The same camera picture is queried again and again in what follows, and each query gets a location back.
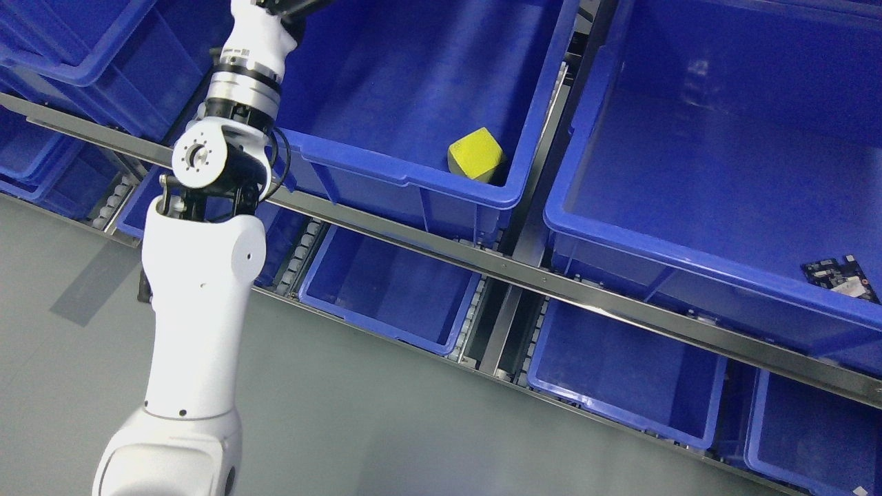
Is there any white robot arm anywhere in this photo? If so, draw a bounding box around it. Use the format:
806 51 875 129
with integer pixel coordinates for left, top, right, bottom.
92 1 327 495

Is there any large blue bin right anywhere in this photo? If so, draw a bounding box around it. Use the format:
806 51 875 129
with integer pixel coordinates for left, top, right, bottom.
543 1 881 375

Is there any yellow foam block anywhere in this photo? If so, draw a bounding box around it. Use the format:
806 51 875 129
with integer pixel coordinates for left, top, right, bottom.
447 127 507 183

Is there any metal roller shelf rack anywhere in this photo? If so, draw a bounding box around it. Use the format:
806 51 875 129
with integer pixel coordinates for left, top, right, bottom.
0 0 882 496

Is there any blue bin upper left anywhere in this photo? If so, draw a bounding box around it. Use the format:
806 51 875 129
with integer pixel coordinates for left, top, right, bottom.
2 1 233 141

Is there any lower blue bin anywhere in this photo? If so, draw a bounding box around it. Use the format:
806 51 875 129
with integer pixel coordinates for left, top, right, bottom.
743 370 881 495
527 300 727 450
297 227 481 355

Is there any large blue bin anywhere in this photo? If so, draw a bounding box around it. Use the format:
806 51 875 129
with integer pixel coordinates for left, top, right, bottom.
276 1 579 246
543 1 881 375

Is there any circuit board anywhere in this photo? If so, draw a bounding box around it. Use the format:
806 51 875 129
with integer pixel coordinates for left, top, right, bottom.
800 254 880 304

